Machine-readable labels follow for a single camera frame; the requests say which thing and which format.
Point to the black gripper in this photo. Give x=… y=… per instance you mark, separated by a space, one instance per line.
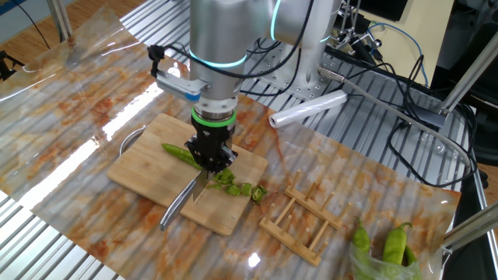
x=214 y=144

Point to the steel cleaver knife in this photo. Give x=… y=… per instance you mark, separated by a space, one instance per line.
x=177 y=208

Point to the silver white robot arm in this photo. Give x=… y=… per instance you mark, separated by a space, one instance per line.
x=218 y=39

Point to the cut chili end chunk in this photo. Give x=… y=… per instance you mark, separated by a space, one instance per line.
x=225 y=177

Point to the small green chili sliver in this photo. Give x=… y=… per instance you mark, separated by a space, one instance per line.
x=214 y=186

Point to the cut green chili pepper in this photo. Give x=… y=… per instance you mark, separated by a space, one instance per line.
x=179 y=152

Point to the whole green chili pepper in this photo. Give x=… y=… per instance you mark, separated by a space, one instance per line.
x=395 y=245
x=409 y=254
x=361 y=239

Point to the wooden cutting board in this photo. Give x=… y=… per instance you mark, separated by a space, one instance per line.
x=148 y=175

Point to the white plastic film roll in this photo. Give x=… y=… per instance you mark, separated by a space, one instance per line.
x=307 y=109

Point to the wooden peg rack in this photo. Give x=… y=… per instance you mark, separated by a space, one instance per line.
x=315 y=208

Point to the marble pattern plastic mat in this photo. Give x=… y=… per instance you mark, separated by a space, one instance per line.
x=78 y=97

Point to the metal clamp assembly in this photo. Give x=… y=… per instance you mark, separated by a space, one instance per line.
x=352 y=39

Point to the grey flexible conduit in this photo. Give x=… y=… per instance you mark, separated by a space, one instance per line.
x=389 y=110

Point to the clear plastic bag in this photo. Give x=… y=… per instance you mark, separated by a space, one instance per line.
x=373 y=268

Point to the black tripod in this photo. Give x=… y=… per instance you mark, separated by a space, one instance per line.
x=8 y=64

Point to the black screen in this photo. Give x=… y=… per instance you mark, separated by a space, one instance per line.
x=385 y=9

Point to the beige panel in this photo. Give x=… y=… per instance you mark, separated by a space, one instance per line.
x=428 y=39

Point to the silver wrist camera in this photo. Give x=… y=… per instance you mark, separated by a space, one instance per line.
x=179 y=87

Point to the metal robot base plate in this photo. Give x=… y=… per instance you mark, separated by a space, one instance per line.
x=272 y=78

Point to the aluminium frame post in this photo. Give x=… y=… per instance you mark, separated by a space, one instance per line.
x=470 y=229
x=467 y=74
x=60 y=19

